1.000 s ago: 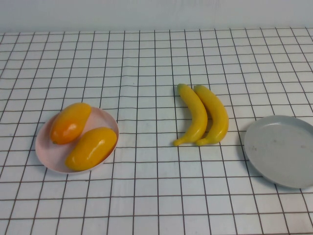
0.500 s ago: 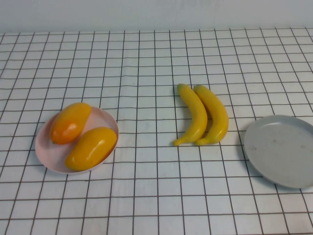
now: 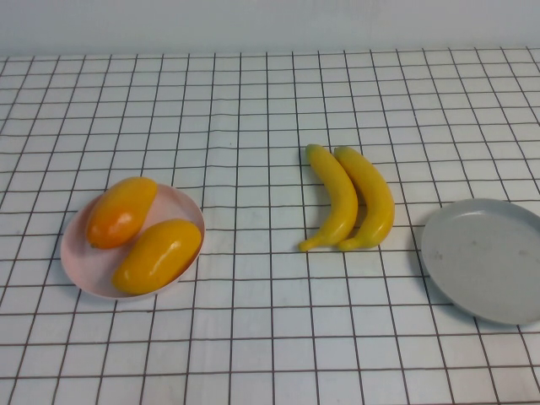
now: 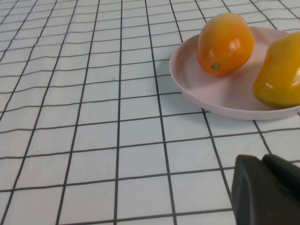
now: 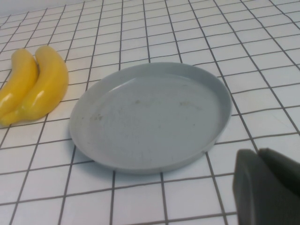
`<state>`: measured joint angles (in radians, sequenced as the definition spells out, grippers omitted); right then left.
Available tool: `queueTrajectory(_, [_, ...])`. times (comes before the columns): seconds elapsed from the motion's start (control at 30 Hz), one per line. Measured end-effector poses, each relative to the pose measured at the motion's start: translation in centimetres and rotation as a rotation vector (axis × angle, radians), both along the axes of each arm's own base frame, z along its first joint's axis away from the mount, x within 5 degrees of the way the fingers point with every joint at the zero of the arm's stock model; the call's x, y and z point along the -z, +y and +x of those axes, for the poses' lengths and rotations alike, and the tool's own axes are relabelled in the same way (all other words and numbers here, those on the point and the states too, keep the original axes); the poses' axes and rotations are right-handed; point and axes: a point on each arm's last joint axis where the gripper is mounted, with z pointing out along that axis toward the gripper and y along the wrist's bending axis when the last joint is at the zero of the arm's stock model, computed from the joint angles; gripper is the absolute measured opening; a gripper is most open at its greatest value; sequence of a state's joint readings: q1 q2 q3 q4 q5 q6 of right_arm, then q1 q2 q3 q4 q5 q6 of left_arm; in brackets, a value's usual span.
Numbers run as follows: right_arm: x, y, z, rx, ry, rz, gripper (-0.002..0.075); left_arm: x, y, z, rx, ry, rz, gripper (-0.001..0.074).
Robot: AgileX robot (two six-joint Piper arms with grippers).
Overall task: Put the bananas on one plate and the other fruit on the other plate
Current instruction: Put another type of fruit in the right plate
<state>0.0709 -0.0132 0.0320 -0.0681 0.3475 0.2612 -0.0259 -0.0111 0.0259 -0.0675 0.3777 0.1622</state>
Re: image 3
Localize orange-tinted yellow mango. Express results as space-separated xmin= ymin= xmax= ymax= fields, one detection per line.
xmin=86 ymin=176 xmax=159 ymax=250

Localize plain yellow mango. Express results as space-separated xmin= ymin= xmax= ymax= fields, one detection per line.
xmin=111 ymin=219 xmax=203 ymax=295

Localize white black-grid tablecloth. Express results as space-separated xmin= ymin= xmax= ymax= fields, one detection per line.
xmin=0 ymin=45 xmax=540 ymax=405

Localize pink round plate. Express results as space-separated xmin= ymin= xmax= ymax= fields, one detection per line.
xmin=60 ymin=181 xmax=207 ymax=300

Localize yellow banana green tip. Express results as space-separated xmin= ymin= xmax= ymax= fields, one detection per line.
xmin=334 ymin=146 xmax=396 ymax=251
xmin=299 ymin=143 xmax=359 ymax=253

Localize grey round plate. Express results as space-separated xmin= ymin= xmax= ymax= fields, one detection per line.
xmin=421 ymin=197 xmax=540 ymax=326

